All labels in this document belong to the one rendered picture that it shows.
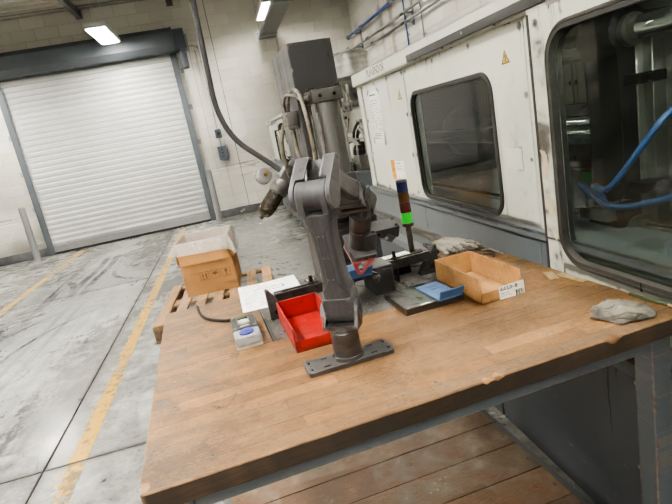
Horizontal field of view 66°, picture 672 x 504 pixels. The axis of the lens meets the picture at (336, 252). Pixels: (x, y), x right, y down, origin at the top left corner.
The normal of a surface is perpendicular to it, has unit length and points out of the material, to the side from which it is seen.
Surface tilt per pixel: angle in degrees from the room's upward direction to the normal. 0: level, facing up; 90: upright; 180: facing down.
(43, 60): 92
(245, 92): 90
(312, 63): 90
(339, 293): 97
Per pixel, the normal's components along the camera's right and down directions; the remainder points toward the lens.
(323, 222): -0.29, 0.40
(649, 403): -0.94, 0.24
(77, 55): 0.22, 0.22
